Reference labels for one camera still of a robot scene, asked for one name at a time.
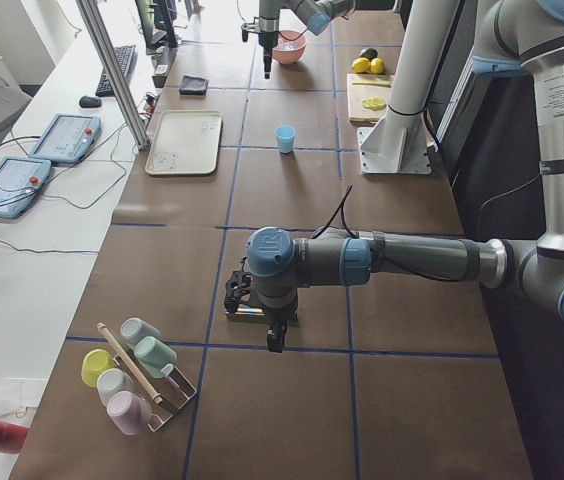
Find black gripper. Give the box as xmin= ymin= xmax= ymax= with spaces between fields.
xmin=223 ymin=270 xmax=252 ymax=313
xmin=241 ymin=17 xmax=278 ymax=79

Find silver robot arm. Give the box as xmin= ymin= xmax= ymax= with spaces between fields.
xmin=223 ymin=1 xmax=564 ymax=350
xmin=241 ymin=0 xmax=357 ymax=79

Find pink bowl of ice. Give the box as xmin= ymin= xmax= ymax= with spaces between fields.
xmin=272 ymin=30 xmax=307 ymax=65

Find light blue plastic cup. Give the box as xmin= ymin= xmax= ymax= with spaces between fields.
xmin=275 ymin=125 xmax=296 ymax=154

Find mint green cup on rack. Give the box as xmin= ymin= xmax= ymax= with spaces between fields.
xmin=133 ymin=336 xmax=177 ymax=378

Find grey cup on rack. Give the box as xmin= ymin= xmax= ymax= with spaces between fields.
xmin=119 ymin=317 xmax=162 ymax=347

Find white cup on rack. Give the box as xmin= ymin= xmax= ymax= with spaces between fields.
xmin=96 ymin=368 xmax=136 ymax=407

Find yellow cup on rack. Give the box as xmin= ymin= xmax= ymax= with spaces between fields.
xmin=81 ymin=349 xmax=115 ymax=388

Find pink cup on rack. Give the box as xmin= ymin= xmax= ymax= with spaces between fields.
xmin=106 ymin=391 xmax=152 ymax=435

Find steel muddler black tip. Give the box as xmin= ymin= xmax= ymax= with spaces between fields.
xmin=225 ymin=307 xmax=264 ymax=320

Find grey folded cloth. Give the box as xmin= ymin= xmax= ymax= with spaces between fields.
xmin=179 ymin=75 xmax=209 ymax=96

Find green avocado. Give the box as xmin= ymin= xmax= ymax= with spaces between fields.
xmin=359 ymin=47 xmax=378 ymax=61

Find bamboo cutting board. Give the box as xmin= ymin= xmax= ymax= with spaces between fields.
xmin=346 ymin=73 xmax=394 ymax=122

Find yellow lemon slices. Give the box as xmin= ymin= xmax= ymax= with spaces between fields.
xmin=361 ymin=97 xmax=387 ymax=111

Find cream bear serving tray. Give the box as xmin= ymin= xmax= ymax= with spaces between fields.
xmin=145 ymin=110 xmax=222 ymax=176

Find black keyboard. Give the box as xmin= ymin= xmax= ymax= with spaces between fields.
xmin=94 ymin=44 xmax=139 ymax=98

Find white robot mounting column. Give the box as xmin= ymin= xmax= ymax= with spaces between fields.
xmin=357 ymin=0 xmax=461 ymax=175

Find black computer mouse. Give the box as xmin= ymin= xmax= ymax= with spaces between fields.
xmin=79 ymin=96 xmax=102 ymax=109

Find upper blue teach pendant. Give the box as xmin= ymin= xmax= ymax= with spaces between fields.
xmin=29 ymin=114 xmax=101 ymax=164

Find blue teach pendant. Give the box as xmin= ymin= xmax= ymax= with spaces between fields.
xmin=0 ymin=157 xmax=52 ymax=219
xmin=29 ymin=114 xmax=101 ymax=164

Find lower blue teach pendant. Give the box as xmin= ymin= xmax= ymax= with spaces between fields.
xmin=0 ymin=157 xmax=52 ymax=219

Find white wire cup rack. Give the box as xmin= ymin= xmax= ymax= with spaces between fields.
xmin=113 ymin=354 xmax=197 ymax=432

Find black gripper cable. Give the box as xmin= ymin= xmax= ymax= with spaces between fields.
xmin=310 ymin=184 xmax=473 ymax=281

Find wooden rack handle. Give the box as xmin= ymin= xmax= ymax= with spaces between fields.
xmin=96 ymin=322 xmax=163 ymax=405

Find aluminium frame post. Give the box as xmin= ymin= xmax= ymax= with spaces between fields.
xmin=76 ymin=0 xmax=150 ymax=151

